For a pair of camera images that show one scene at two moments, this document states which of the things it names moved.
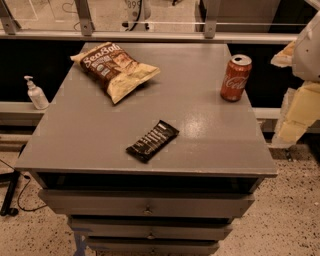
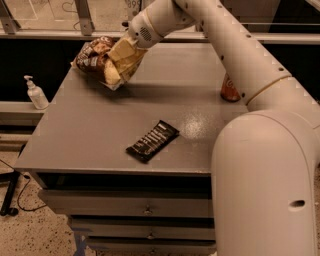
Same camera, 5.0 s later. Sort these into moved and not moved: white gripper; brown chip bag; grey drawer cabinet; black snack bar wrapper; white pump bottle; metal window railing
Moved: brown chip bag; white gripper
Not moved: white pump bottle; grey drawer cabinet; metal window railing; black snack bar wrapper
